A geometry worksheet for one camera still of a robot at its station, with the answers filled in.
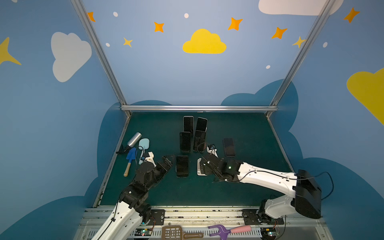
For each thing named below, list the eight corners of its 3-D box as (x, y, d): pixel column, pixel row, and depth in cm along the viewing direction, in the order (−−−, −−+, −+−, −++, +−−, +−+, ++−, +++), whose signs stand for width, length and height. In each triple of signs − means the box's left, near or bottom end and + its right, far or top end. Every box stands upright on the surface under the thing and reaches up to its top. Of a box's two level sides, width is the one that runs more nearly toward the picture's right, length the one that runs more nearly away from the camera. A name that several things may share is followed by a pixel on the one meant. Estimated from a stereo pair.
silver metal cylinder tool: (118, 154, 99) (116, 151, 97) (138, 133, 110) (136, 131, 108) (123, 156, 98) (121, 154, 95) (143, 136, 109) (141, 133, 106)
